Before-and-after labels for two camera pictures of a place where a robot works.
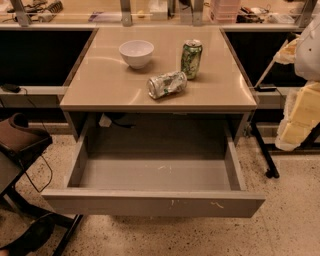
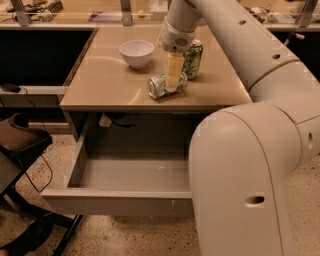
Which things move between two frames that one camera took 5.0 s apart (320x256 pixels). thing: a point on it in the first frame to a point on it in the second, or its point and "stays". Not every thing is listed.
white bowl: x=137 y=53 stays
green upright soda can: x=191 y=58 stays
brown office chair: x=25 y=228 stays
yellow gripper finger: x=300 y=116 to x=176 y=41
